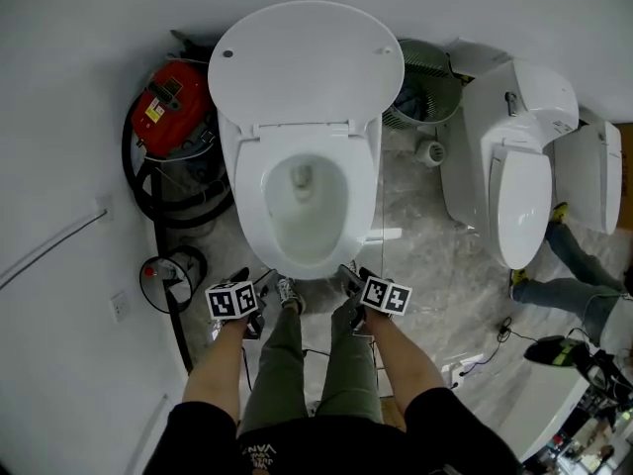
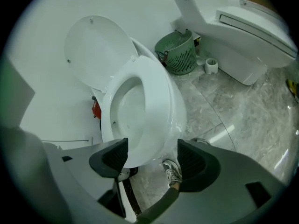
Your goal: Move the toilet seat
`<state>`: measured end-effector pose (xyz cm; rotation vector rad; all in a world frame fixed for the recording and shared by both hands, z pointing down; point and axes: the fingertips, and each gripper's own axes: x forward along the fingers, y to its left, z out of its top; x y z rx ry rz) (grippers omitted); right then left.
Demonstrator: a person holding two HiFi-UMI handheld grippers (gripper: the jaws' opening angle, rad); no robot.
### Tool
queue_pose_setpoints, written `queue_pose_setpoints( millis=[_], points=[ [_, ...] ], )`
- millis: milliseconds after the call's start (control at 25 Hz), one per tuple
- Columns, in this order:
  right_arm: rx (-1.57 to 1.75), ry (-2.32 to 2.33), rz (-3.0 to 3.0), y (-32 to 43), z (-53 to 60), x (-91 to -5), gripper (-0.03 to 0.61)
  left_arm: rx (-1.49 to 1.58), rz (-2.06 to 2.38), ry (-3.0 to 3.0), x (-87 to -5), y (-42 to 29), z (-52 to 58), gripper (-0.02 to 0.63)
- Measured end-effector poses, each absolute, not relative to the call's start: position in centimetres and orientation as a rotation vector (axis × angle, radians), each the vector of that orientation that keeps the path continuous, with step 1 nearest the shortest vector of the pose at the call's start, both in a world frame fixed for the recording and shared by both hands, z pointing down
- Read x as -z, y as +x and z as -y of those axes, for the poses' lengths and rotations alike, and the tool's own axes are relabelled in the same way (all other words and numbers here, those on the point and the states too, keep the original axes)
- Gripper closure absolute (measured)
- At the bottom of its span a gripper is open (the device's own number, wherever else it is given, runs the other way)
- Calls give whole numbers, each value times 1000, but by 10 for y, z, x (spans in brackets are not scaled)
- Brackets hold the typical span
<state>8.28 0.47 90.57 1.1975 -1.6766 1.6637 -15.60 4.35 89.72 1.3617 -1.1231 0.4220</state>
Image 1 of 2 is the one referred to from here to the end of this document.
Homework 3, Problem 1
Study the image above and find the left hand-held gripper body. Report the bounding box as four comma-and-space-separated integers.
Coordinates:
205, 277, 269, 340

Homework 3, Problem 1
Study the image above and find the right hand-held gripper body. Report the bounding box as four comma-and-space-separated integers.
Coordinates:
340, 274, 413, 334

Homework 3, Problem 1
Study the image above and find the person's right forearm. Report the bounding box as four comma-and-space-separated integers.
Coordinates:
364, 311, 449, 416

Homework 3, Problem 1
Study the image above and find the person's left forearm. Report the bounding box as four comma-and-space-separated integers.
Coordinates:
181, 313, 249, 430

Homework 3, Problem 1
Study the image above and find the white toilet bowl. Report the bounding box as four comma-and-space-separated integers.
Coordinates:
216, 109, 383, 282

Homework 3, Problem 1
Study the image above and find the white rounded smart toilet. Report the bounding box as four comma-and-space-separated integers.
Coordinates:
438, 58, 581, 271

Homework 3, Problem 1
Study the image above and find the white boxy toilet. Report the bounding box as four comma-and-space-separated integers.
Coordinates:
552, 120, 624, 237

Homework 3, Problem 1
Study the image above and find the person's left shoe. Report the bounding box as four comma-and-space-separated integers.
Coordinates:
274, 274, 307, 315

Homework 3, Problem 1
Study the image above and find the clear bottle with red cap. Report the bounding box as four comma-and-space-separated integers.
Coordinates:
144, 263, 178, 283

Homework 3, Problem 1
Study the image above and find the person's left leg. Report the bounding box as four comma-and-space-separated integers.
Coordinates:
236, 298, 311, 435

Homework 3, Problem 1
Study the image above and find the person's leg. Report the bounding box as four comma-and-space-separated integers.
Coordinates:
511, 275, 625, 346
236, 298, 311, 435
313, 292, 385, 426
543, 219, 627, 294

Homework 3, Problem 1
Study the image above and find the person's right leg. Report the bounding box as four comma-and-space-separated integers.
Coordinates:
313, 292, 385, 426

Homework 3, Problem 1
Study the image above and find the white drain pipe fitting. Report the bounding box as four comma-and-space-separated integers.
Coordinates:
413, 138, 447, 168

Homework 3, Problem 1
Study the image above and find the person's black T-shirt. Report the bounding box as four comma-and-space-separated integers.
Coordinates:
166, 386, 521, 475

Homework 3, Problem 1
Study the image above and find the blue cloth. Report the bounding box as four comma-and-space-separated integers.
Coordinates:
393, 80, 427, 119

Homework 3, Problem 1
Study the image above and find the metal mesh waste basket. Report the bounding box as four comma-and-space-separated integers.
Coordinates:
382, 38, 465, 132

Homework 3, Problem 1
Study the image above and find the brown wooden board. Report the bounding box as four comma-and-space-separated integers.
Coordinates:
617, 120, 633, 203

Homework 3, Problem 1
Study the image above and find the white wall socket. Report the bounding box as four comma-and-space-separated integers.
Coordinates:
109, 290, 132, 324

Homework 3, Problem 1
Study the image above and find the black floor cable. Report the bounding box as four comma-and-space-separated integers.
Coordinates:
456, 316, 533, 381

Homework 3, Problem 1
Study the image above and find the white wall cable conduit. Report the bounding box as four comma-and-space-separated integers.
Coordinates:
0, 195, 116, 292

